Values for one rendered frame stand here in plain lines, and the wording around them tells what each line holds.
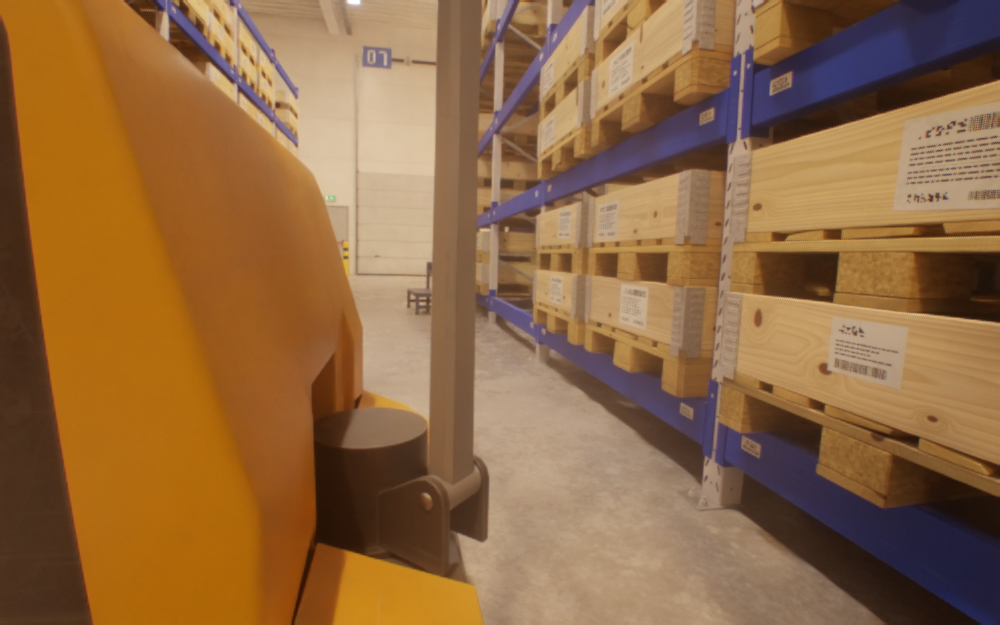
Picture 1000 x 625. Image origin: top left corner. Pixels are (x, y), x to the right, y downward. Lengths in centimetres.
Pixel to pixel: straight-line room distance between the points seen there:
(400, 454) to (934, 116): 95
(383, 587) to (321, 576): 6
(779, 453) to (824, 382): 29
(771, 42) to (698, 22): 35
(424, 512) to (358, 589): 14
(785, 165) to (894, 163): 26
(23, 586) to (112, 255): 21
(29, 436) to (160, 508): 8
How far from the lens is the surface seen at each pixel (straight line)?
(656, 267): 186
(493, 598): 113
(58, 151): 36
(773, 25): 140
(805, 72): 137
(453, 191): 58
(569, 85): 284
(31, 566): 42
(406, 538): 69
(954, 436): 99
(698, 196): 155
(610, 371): 216
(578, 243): 234
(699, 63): 165
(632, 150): 207
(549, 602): 113
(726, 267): 149
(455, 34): 63
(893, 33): 123
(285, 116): 1040
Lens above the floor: 69
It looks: 6 degrees down
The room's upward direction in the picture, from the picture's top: 2 degrees clockwise
